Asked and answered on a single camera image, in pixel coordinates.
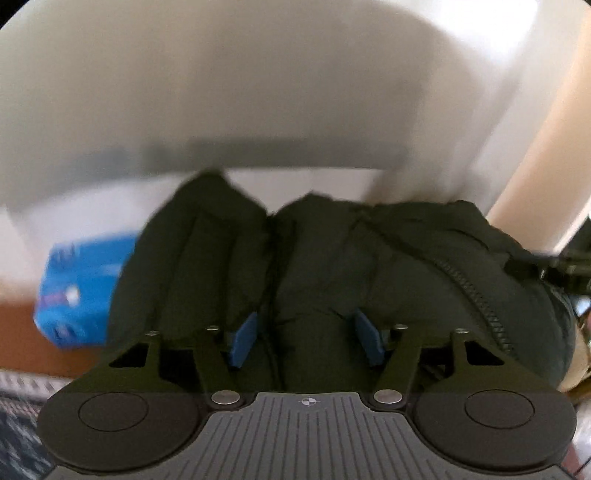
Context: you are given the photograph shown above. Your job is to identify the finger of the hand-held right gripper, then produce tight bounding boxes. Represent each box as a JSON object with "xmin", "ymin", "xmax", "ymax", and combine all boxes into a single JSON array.
[{"xmin": 507, "ymin": 251, "xmax": 591, "ymax": 296}]

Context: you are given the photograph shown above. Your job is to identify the white sheer curtain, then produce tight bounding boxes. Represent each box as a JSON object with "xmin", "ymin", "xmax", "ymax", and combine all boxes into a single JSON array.
[{"xmin": 0, "ymin": 0, "xmax": 490, "ymax": 301}]

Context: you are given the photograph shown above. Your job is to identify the black puffer jacket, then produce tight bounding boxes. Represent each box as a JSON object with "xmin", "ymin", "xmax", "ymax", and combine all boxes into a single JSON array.
[{"xmin": 106, "ymin": 168, "xmax": 578, "ymax": 402}]

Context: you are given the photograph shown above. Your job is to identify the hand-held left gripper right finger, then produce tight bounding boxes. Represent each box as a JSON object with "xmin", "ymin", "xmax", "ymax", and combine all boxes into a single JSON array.
[{"xmin": 352, "ymin": 308, "xmax": 505, "ymax": 410}]

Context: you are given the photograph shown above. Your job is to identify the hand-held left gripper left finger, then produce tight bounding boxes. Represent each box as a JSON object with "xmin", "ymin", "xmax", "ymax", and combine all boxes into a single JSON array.
[{"xmin": 107, "ymin": 311, "xmax": 260, "ymax": 410}]

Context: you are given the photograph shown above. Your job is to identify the dark patterned blanket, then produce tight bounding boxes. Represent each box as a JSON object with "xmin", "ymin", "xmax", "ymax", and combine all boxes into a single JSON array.
[{"xmin": 0, "ymin": 369, "xmax": 65, "ymax": 480}]

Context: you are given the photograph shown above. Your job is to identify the blue tissue pack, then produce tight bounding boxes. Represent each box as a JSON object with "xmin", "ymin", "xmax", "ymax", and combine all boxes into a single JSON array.
[{"xmin": 32, "ymin": 232, "xmax": 139, "ymax": 348}]

